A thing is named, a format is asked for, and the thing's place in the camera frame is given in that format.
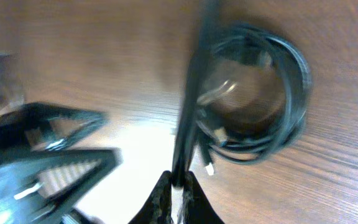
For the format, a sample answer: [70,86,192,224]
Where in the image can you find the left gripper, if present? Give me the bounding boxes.
[0,148,121,223]

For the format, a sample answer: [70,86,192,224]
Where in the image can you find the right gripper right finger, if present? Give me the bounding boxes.
[182,171,224,224]

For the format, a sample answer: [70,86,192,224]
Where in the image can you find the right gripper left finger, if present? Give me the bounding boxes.
[129,170,172,224]

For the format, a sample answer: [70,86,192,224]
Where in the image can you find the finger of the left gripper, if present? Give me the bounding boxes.
[0,102,108,164]

